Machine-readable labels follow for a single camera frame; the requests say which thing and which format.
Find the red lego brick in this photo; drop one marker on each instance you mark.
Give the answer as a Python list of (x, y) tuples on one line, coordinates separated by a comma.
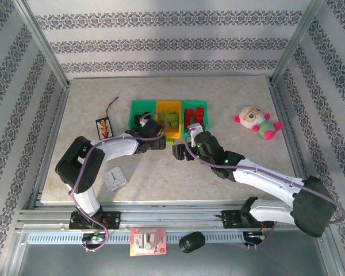
[(199, 120), (187, 125), (189, 114), (199, 112)]

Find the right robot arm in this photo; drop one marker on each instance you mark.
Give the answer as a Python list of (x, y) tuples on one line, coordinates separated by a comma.
[(264, 178)]

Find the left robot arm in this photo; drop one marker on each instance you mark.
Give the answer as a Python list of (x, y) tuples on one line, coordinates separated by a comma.
[(118, 146)]

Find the green plastic bin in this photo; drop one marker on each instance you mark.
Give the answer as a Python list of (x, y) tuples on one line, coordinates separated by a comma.
[(207, 118), (138, 106)]

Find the yellow plastic bin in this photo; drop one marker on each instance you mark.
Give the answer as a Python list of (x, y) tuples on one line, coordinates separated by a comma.
[(168, 105)]

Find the plush toy with glasses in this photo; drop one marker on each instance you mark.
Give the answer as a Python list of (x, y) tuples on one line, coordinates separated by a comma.
[(251, 116)]

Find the white square alarm clock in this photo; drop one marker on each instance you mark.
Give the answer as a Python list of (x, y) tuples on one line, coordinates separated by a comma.
[(114, 178)]

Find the black computer mouse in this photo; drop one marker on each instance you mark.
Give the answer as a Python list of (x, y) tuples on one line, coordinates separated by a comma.
[(191, 243)]

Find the red carded retail package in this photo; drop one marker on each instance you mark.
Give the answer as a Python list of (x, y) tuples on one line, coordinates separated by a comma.
[(148, 241)]

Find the small circuit board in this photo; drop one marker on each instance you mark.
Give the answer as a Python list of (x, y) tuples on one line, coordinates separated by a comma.
[(93, 238), (254, 235)]

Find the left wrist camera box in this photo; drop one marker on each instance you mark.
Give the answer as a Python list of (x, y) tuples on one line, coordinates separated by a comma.
[(143, 123)]

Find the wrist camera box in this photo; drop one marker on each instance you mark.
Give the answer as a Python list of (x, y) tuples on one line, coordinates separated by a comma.
[(195, 132), (143, 123)]

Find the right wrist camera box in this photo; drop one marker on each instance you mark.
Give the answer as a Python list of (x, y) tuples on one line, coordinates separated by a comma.
[(195, 132)]

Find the aluminium front rail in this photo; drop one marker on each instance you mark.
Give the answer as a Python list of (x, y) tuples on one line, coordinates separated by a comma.
[(166, 215)]

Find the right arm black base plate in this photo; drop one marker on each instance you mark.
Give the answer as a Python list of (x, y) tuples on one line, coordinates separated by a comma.
[(230, 220)]

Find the aluminium side rail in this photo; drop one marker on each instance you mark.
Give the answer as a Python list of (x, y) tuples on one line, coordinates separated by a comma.
[(50, 143), (290, 143)]

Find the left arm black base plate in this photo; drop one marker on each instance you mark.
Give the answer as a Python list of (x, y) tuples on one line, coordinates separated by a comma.
[(112, 220)]

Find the aluminium frame post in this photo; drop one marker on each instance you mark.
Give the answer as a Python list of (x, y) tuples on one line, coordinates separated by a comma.
[(40, 40), (297, 40)]

